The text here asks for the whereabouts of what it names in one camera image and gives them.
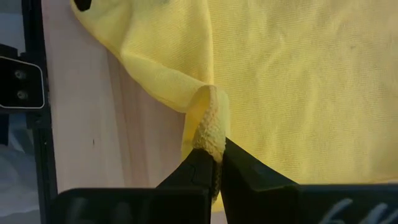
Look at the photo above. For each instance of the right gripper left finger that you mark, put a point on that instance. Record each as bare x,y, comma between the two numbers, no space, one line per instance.
196,174

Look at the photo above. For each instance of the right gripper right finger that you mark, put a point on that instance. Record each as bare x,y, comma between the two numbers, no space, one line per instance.
248,180

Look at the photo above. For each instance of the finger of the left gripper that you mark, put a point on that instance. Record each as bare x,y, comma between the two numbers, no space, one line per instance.
82,4

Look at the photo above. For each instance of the yellow microfiber towel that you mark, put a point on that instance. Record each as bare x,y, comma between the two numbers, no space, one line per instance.
295,93

